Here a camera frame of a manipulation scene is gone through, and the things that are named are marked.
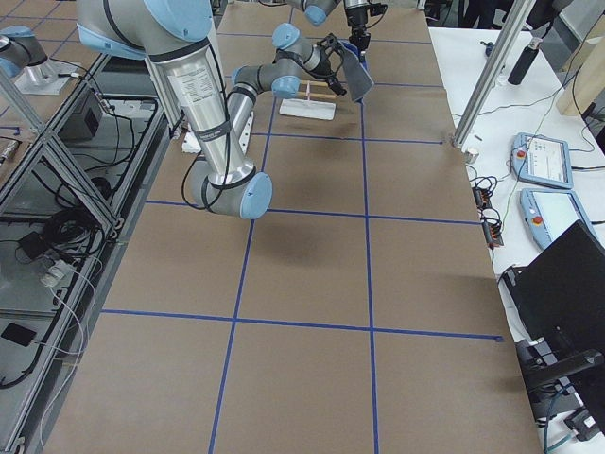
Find grey microfibre towel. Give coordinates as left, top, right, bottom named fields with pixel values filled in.
left=340, top=41, right=374, bottom=102

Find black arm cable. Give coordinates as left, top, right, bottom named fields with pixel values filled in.
left=178, top=42, right=237, bottom=209

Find black water bottle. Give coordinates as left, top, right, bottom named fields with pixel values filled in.
left=508, top=37, right=543, bottom=85

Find white towel rack wooden bars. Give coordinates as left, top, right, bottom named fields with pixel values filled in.
left=279, top=79, right=337, bottom=121

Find black usb hub with cables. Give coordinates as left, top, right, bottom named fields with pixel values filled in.
left=470, top=176, right=504, bottom=250

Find small silver cylinder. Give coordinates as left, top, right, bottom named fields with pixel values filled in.
left=464, top=148, right=479, bottom=165

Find standing person in black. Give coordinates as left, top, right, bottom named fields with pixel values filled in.
left=461, top=0, right=506, bottom=29

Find wooden board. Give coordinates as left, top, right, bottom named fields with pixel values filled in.
left=557, top=1, right=604, bottom=115

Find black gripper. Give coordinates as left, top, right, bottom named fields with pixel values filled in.
left=313, top=57, right=347, bottom=95
left=345, top=6, right=371, bottom=53

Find white camera mast pedestal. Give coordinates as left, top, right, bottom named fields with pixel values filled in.
left=181, top=111, right=254, bottom=156

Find aluminium frame post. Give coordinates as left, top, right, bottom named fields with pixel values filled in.
left=452, top=0, right=536, bottom=149

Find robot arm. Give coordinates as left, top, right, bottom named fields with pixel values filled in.
left=77, top=1, right=349, bottom=219
left=261, top=0, right=388, bottom=56

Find far blue teach pendant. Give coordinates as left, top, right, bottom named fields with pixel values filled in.
left=510, top=132, right=573, bottom=189

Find near blue teach pendant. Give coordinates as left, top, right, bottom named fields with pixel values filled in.
left=520, top=188, right=596, bottom=250

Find blue teach pendant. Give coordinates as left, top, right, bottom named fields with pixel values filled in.
left=520, top=188, right=596, bottom=250
left=510, top=132, right=573, bottom=189

